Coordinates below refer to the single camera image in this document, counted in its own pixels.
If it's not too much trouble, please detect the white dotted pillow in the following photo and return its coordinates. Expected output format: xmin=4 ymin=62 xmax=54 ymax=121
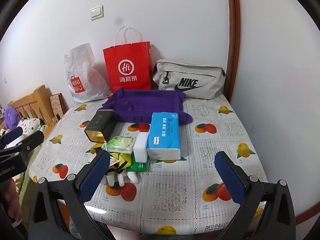
xmin=17 ymin=117 xmax=42 ymax=133

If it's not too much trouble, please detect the green foil packet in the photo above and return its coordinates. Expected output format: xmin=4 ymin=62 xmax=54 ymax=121
xmin=126 ymin=160 xmax=148 ymax=172

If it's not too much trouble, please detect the yellow mesh pouch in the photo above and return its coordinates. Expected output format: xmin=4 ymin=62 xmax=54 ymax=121
xmin=107 ymin=151 xmax=133 ymax=174

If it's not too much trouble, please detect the brown patterned box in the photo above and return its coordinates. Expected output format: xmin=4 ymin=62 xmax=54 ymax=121
xmin=49 ymin=93 xmax=70 ymax=124

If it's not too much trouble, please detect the white sponge block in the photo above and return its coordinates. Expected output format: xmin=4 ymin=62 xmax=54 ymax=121
xmin=133 ymin=132 xmax=150 ymax=163

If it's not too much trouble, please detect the fruit printed tablecloth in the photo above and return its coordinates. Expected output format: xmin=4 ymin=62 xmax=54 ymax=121
xmin=29 ymin=95 xmax=268 ymax=238

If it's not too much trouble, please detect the red paper bag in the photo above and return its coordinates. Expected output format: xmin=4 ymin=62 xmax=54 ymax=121
xmin=103 ymin=25 xmax=152 ymax=93

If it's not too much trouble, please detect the black tin box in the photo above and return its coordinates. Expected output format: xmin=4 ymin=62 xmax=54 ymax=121
xmin=84 ymin=109 xmax=118 ymax=144

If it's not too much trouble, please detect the pale green bed sheet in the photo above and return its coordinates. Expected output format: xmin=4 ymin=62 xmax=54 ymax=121
xmin=15 ymin=127 xmax=54 ymax=205

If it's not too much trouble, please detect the blue tissue pack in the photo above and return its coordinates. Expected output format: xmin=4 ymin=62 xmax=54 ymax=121
xmin=146 ymin=112 xmax=182 ymax=160

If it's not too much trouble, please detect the white light switch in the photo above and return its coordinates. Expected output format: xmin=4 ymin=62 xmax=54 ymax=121
xmin=90 ymin=5 xmax=104 ymax=21

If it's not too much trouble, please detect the purple plush toy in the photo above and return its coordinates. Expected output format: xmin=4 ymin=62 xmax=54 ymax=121
xmin=4 ymin=106 xmax=20 ymax=130

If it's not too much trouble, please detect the wooden headboard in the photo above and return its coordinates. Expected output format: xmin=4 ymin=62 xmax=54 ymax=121
xmin=7 ymin=85 xmax=54 ymax=128

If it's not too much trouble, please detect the white plastic bag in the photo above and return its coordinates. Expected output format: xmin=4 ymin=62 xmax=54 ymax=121
xmin=64 ymin=43 xmax=112 ymax=103

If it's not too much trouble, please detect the person's left hand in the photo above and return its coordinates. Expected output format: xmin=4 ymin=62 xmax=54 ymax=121
xmin=4 ymin=179 xmax=23 ymax=225

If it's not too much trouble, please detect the purple towel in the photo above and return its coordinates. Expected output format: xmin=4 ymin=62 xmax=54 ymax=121
xmin=102 ymin=87 xmax=193 ymax=125

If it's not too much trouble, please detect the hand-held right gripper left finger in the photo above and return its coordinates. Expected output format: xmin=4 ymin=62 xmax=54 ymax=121
xmin=28 ymin=149 xmax=118 ymax=240

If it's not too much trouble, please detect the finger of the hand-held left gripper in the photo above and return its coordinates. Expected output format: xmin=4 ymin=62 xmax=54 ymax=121
xmin=0 ymin=129 xmax=45 ymax=161
xmin=0 ymin=127 xmax=25 ymax=144

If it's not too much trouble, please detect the beige waist bag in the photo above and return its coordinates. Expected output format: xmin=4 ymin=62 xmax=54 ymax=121
xmin=152 ymin=59 xmax=226 ymax=100

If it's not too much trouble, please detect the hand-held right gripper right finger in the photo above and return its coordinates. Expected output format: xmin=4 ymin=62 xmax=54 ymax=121
xmin=214 ymin=151 xmax=297 ymax=240

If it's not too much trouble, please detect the green wet wipes pack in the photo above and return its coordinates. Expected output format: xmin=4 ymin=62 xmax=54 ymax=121
xmin=101 ymin=136 xmax=135 ymax=155

